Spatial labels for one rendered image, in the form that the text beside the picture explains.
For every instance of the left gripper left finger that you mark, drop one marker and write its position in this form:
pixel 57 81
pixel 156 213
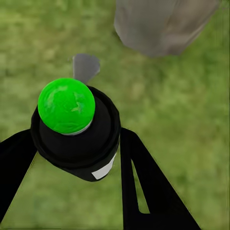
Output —
pixel 16 155

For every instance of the tree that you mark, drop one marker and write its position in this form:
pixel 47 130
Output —
pixel 157 28

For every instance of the pesticide atomizer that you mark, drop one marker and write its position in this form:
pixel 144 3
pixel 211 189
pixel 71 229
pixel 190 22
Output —
pixel 77 127

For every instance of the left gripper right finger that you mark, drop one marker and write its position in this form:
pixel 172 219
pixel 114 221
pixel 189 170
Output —
pixel 167 211

